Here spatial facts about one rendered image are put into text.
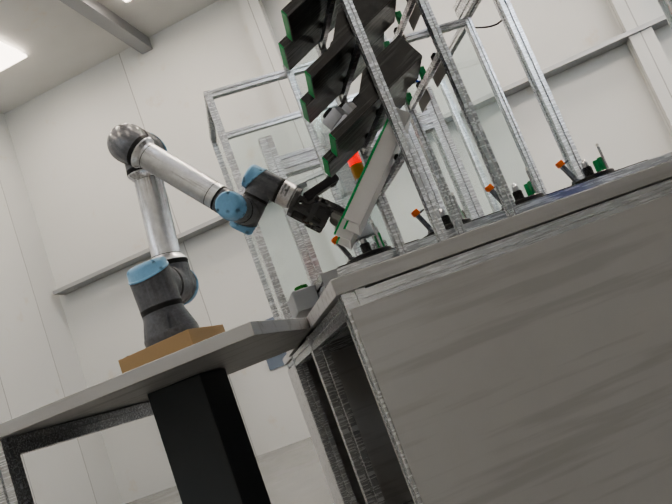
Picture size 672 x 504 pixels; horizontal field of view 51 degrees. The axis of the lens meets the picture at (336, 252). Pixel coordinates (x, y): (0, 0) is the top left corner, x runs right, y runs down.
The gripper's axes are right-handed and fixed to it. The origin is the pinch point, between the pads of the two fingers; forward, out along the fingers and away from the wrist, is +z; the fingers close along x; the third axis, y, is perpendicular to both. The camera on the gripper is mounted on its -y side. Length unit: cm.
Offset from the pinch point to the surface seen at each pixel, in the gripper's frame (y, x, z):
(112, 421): 80, -8, -36
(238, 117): -325, -835, -223
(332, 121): -4.4, 46.1, -16.6
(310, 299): 26.8, 1.9, -2.5
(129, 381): 66, 46, -28
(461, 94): -21, 53, 7
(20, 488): 97, 29, -40
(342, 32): -24, 50, -24
